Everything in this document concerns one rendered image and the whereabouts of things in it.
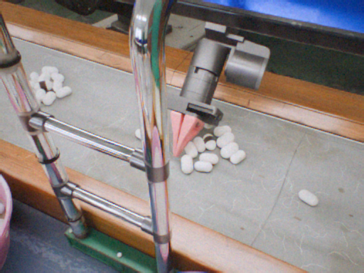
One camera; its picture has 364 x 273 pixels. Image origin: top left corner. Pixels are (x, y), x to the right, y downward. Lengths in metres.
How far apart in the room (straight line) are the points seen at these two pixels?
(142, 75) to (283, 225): 0.38
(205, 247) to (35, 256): 0.29
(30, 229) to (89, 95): 0.30
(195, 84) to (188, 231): 0.24
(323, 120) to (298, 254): 0.29
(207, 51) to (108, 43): 0.37
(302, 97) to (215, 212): 0.32
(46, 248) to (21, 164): 0.14
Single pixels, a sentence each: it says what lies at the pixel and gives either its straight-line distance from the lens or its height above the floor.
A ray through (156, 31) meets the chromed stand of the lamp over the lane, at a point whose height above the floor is 1.10.
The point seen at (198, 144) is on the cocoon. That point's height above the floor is 0.76.
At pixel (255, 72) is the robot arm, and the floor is 0.88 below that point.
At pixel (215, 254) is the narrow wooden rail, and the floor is 0.76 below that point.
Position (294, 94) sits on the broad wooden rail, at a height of 0.76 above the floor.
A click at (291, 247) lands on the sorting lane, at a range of 0.53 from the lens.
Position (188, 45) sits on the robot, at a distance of 1.46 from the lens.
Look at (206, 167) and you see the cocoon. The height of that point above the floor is 0.75.
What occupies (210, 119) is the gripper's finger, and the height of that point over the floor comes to 0.80.
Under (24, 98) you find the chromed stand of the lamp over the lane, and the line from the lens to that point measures 0.36.
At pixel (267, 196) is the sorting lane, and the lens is 0.57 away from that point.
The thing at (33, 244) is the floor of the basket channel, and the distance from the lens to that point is 0.63.
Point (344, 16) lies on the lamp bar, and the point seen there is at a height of 1.07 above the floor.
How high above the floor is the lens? 1.20
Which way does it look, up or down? 46 degrees down
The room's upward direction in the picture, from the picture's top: straight up
